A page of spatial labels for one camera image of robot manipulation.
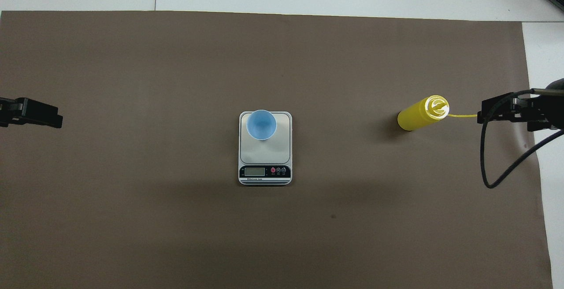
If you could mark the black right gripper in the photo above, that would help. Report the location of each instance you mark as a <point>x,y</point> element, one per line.
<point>557,108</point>

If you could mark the yellow squeeze bottle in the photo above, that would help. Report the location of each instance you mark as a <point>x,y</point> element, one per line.
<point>416,117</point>

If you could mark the light blue plastic cup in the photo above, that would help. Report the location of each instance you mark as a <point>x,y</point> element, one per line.
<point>261,124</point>

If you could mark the silver digital kitchen scale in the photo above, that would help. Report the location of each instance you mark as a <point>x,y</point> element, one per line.
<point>269,157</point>

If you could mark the brown paper mat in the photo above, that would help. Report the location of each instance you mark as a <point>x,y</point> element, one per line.
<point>176,236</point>

